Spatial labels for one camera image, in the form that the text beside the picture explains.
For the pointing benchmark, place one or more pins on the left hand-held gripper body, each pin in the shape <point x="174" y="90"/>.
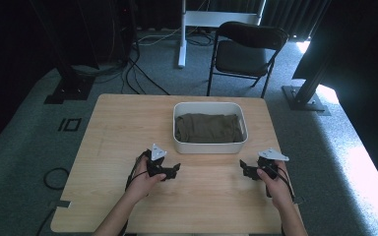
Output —
<point x="157" y="164"/>

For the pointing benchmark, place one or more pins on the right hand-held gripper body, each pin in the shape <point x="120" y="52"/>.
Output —
<point x="269" y="164"/>

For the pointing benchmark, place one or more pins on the white plastic bin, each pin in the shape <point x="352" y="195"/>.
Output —
<point x="210" y="149"/>

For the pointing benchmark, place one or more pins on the olive green pants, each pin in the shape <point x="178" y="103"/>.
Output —
<point x="208" y="128"/>

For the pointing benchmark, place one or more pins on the person's left hand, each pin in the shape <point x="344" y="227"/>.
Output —
<point x="144" y="183"/>

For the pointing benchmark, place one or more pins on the person's right hand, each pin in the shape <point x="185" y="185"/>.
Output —
<point x="275" y="190"/>

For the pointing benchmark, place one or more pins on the black metal stand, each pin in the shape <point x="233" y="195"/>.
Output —
<point x="305" y="95"/>
<point x="70" y="82"/>

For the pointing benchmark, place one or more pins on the black tape strip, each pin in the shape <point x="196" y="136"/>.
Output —
<point x="64" y="204"/>

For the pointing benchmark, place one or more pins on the black folding chair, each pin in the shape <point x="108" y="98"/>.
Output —
<point x="242" y="55"/>

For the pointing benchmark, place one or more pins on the dark curtain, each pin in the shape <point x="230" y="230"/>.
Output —
<point x="288" y="16"/>

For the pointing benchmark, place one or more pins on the white metal desk frame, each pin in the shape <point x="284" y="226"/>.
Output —
<point x="185" y="32"/>

